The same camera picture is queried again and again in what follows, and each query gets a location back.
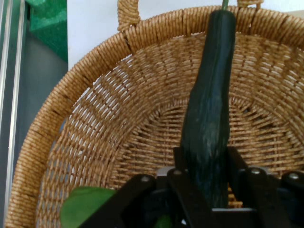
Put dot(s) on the dark green cucumber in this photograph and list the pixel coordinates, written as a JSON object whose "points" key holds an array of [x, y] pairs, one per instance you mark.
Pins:
{"points": [[209, 118]]}

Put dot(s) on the green bell pepper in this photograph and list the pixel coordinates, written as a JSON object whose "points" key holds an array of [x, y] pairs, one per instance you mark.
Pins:
{"points": [[80, 206]]}

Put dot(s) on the aluminium wall rail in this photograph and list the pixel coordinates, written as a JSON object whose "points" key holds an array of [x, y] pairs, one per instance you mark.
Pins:
{"points": [[12, 95]]}

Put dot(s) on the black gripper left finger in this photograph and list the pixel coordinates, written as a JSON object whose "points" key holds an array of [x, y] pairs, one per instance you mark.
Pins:
{"points": [[171, 199]]}

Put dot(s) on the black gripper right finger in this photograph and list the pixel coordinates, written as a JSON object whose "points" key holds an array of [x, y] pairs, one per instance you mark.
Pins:
{"points": [[273, 202]]}

